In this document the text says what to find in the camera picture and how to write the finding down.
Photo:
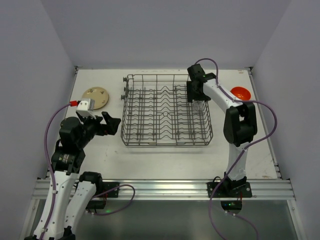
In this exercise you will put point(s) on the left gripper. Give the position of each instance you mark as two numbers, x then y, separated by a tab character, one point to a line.
98	122

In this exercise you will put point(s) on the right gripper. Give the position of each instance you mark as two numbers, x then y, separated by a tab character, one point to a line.
196	90

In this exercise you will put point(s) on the small cream plate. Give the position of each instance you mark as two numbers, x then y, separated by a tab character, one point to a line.
99	95

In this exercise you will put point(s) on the orange bowl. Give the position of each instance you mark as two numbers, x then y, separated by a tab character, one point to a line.
241	92

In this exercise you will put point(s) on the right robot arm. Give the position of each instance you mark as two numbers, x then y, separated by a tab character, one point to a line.
240	121

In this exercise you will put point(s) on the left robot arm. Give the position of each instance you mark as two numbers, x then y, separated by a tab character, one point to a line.
69	191

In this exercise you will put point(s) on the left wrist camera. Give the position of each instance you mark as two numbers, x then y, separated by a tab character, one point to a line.
85	108

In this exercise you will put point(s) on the grey wire dish rack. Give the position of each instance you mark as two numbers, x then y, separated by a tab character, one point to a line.
156	113

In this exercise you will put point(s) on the aluminium mounting rail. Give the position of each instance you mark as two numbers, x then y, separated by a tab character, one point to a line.
199	190

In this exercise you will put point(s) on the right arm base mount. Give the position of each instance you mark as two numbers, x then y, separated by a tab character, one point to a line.
233	189

